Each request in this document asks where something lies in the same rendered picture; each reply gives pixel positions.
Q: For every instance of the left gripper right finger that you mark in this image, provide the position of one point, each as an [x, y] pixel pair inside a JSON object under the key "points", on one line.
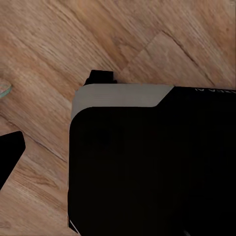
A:
{"points": [[228, 145]]}

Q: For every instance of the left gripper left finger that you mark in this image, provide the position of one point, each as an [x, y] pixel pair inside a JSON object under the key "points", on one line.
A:
{"points": [[12, 146]]}

